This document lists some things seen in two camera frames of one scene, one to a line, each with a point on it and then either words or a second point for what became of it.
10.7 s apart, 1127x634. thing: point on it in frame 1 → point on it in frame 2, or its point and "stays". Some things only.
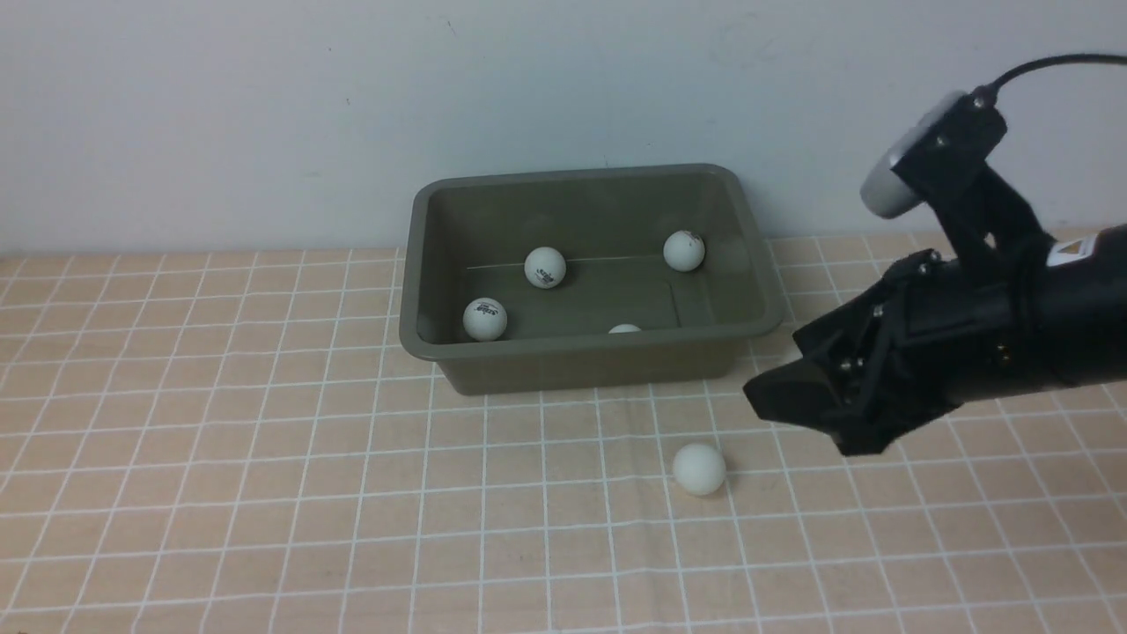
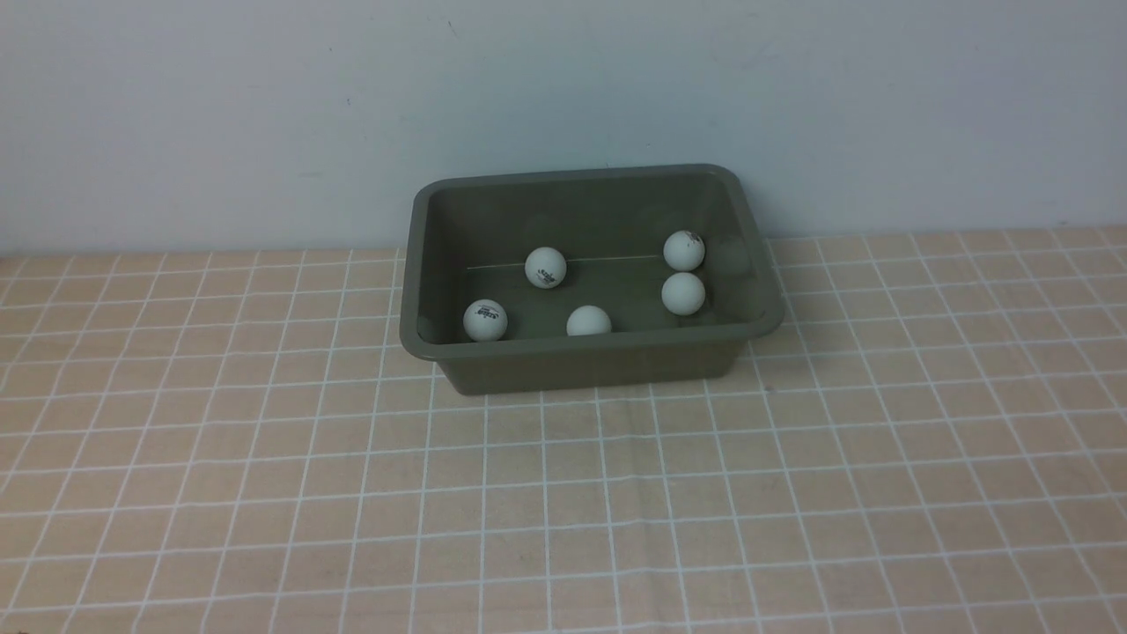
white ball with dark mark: x=683 y=251 stays
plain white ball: x=699 y=469 → x=683 y=293
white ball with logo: x=485 y=319 stays
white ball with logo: x=545 y=267 stays
